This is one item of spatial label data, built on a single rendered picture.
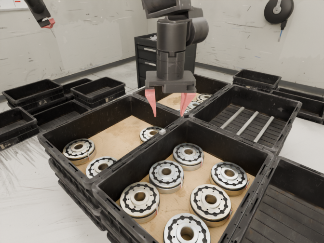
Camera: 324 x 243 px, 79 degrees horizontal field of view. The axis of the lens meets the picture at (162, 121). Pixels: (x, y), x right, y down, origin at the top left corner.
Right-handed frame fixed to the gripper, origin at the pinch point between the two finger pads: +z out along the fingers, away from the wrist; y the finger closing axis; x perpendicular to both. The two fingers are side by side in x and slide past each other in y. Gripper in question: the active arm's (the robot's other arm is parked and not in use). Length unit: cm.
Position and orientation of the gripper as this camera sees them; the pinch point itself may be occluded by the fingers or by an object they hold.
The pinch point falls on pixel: (168, 112)
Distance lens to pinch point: 47.1
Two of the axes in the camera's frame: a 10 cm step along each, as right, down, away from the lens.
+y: -10.0, 0.3, -0.7
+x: 0.7, 5.4, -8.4
